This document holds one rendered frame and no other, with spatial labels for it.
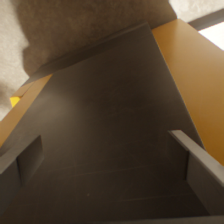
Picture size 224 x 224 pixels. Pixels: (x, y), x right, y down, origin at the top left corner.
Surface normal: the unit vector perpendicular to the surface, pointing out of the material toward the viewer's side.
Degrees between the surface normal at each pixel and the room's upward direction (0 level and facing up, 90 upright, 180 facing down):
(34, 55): 0
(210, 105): 90
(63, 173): 90
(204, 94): 90
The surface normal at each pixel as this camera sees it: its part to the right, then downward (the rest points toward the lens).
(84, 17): -0.07, 0.63
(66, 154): -0.40, -0.73
